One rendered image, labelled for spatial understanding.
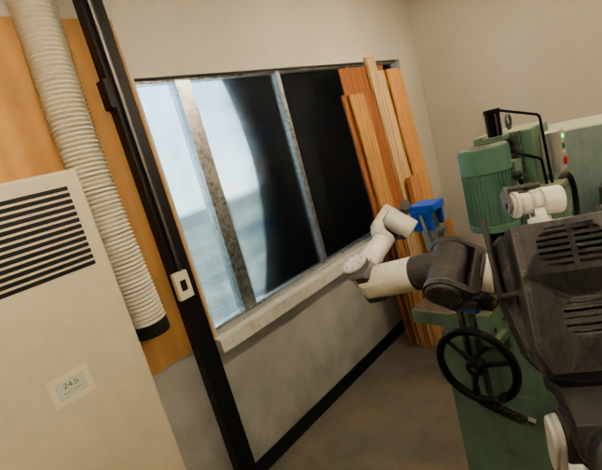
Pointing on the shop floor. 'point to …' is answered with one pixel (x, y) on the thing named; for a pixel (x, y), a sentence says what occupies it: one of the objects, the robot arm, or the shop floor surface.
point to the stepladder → (429, 220)
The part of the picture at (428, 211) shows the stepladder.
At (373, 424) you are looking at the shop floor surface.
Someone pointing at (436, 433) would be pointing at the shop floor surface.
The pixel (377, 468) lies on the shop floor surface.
